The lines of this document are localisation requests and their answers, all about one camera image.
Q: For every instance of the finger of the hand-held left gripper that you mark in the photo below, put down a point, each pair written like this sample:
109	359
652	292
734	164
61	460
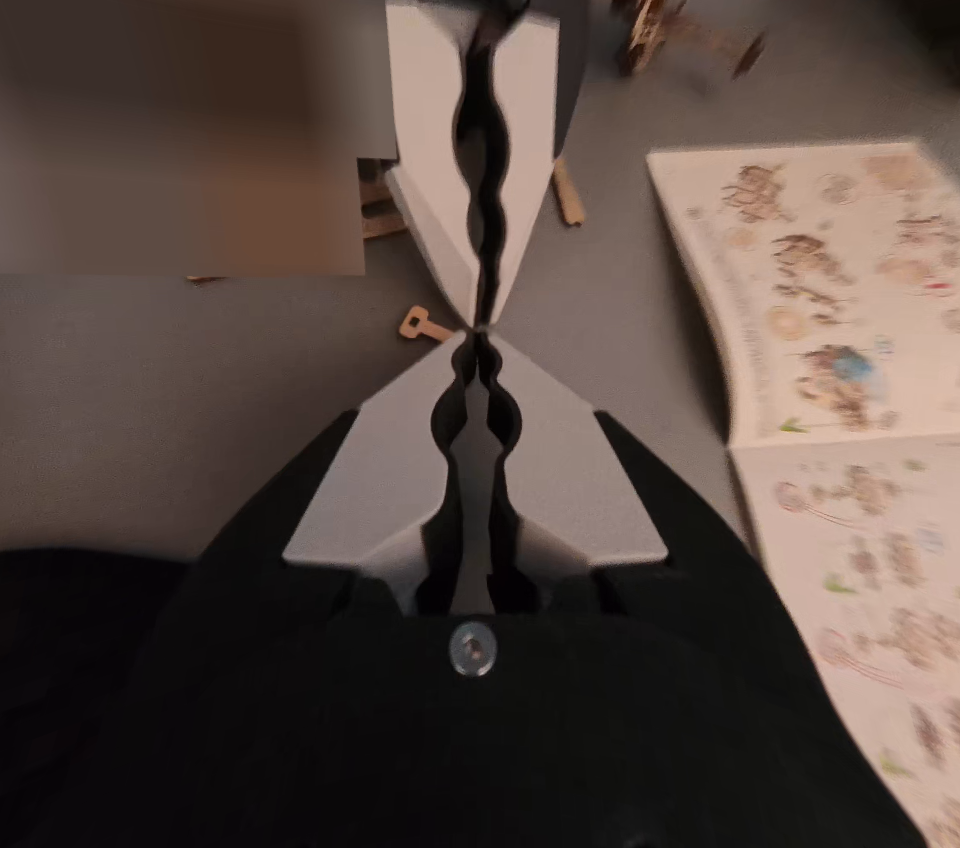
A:
424	112
529	112

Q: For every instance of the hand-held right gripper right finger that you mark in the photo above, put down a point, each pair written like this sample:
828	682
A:
577	488

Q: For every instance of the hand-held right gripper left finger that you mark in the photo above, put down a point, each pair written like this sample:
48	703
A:
375	488

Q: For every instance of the small wooden model part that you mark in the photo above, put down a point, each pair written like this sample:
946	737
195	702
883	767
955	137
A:
420	324

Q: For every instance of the laser-cut wooden parts sheet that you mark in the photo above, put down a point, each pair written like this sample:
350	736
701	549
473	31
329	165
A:
379	202

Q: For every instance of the model instruction booklet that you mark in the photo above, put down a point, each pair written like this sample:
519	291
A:
810	353

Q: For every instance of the wooden stick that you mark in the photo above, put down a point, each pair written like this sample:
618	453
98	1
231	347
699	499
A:
568	195

